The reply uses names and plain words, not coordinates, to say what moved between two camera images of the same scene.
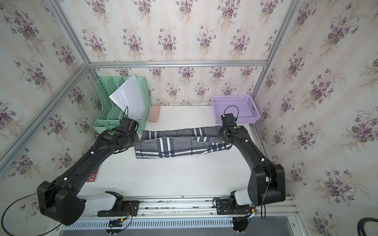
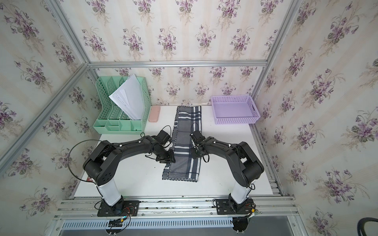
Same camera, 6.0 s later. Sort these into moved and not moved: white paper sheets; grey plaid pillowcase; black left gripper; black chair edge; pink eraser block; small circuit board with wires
Moved: grey plaid pillowcase; black left gripper
Not moved: pink eraser block; small circuit board with wires; white paper sheets; black chair edge
